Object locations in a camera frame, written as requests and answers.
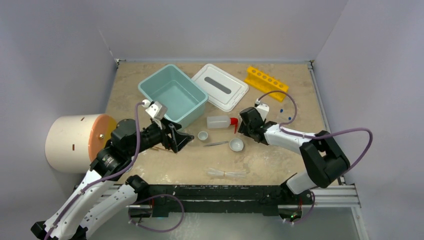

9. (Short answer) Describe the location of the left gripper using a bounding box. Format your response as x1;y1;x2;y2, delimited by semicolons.
127;116;194;157

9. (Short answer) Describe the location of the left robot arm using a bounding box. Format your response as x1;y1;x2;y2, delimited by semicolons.
30;118;195;240

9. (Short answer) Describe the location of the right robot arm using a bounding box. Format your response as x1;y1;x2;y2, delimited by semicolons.
238;107;351;204

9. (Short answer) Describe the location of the small white crucible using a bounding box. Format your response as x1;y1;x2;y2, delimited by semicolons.
197;131;209;141

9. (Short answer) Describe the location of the white porcelain dish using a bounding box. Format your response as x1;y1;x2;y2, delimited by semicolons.
229;138;244;152

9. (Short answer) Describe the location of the wooden stick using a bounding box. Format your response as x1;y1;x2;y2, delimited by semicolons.
151;147;165;151

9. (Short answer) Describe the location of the teal plastic bin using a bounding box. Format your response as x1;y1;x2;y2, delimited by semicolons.
138;64;209;129

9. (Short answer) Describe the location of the white squeeze bottle red nozzle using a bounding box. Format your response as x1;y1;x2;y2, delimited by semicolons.
206;115;239;133

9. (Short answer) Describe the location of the white bin lid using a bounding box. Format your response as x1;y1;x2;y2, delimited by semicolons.
191;63;249;112

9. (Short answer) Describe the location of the yellow test tube rack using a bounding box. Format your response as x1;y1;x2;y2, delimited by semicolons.
244;66;289;93

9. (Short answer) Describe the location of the white cylinder orange end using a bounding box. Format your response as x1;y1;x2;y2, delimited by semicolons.
44;113;117;174

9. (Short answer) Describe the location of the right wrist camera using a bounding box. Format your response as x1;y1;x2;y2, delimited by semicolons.
254;100;270;121

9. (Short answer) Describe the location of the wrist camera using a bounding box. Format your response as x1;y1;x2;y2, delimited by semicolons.
141;99;168;128
254;100;270;121

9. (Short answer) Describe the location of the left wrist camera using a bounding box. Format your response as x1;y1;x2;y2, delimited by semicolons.
141;99;168;128

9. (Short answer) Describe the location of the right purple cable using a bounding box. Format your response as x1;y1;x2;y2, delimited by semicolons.
256;90;374;225

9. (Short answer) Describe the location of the purple cable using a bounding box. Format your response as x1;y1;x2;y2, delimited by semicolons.
256;90;374;225
43;101;147;240

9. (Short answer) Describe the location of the black base frame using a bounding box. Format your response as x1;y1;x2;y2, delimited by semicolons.
125;175;315;220

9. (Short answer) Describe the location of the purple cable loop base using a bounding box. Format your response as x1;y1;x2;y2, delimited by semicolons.
128;193;185;233

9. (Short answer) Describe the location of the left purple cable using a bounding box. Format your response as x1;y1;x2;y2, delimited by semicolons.
43;101;147;240

